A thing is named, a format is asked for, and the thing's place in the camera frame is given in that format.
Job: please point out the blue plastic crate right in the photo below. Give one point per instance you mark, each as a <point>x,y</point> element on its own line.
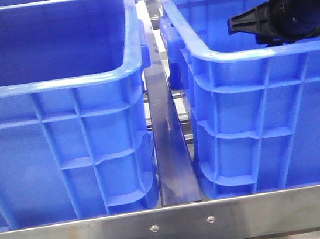
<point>254,110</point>

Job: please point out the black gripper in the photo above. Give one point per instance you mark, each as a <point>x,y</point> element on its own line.
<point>289,20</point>

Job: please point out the steel front shelf rail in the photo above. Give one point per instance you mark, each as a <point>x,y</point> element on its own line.
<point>232,218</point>

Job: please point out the blue plastic crate left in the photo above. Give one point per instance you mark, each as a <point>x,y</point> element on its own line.
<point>74,142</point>

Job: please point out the blue plastic crate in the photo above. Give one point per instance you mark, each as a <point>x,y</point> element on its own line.
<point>254,110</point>
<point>74,142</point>

